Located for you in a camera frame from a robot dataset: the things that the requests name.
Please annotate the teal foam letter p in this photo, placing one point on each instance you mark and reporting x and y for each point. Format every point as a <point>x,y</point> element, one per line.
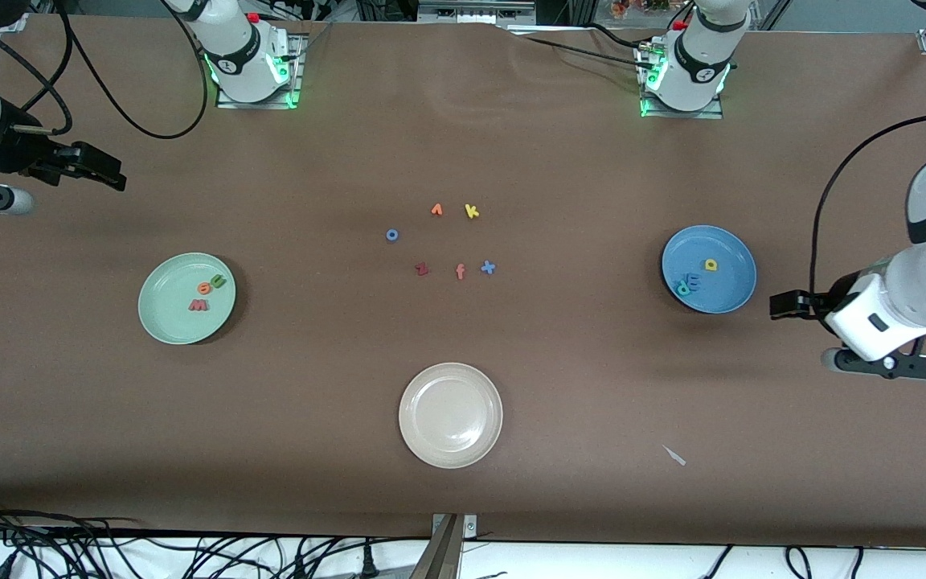
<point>682,289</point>

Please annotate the small metal bracket plate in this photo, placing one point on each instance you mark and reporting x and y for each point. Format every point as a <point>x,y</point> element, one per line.
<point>469,527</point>

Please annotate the black power plug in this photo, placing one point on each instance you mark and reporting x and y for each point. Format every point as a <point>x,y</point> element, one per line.
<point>368,560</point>
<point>300,567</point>

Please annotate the colourful flower decoration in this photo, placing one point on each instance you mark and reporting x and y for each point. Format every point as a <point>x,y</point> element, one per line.
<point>640,8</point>

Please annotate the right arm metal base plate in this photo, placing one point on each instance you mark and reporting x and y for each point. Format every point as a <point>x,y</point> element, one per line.
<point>254,104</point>

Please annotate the yellow foam letter k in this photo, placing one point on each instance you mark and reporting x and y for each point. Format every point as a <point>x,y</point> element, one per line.
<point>469,211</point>

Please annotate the grey power strip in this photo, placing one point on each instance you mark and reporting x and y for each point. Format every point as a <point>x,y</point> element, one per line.
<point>475,12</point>

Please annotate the beige plate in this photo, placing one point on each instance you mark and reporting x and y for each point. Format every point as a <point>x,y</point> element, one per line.
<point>451,416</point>

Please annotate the grey metal stand post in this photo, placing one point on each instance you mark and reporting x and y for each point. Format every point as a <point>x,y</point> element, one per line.
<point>440,559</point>

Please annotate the blue plate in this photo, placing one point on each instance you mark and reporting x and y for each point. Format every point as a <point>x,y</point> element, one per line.
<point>732,281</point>

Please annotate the white paper scrap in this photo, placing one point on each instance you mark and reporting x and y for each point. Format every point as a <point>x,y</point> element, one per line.
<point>675,456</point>

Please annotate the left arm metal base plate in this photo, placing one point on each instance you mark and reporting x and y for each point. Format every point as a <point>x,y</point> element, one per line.
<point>684,114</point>

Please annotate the pink foam letter W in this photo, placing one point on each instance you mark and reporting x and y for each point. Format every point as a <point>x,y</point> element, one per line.
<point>198,305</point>

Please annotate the blue foam letter x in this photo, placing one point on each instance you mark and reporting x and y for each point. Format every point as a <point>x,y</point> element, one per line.
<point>488,268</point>

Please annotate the light green plate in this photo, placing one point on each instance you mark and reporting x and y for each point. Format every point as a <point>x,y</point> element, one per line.
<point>165,310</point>

